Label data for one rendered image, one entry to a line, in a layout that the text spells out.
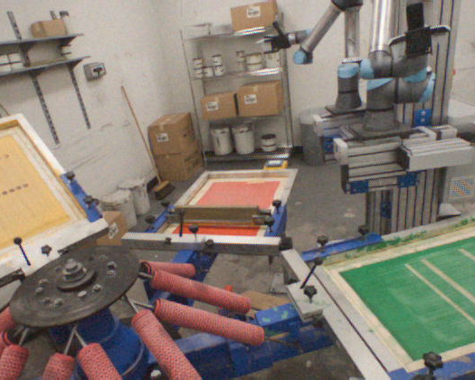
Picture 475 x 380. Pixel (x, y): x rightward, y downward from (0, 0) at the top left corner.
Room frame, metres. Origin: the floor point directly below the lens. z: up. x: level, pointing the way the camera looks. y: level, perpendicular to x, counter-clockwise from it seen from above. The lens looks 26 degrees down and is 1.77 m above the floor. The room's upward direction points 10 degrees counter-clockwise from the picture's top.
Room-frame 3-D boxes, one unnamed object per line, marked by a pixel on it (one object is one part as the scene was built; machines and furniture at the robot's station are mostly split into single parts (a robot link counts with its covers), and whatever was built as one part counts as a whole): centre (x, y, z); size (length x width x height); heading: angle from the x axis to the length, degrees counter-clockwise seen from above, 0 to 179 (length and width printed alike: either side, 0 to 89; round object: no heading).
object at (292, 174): (1.69, -0.03, 0.97); 0.79 x 0.58 x 0.04; 158
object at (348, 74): (2.11, -0.81, 1.42); 0.13 x 0.12 x 0.14; 149
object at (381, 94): (1.61, -0.77, 1.42); 0.13 x 0.12 x 0.14; 61
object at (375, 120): (1.61, -0.76, 1.31); 0.15 x 0.15 x 0.10
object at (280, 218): (1.36, -0.20, 0.97); 0.30 x 0.05 x 0.07; 158
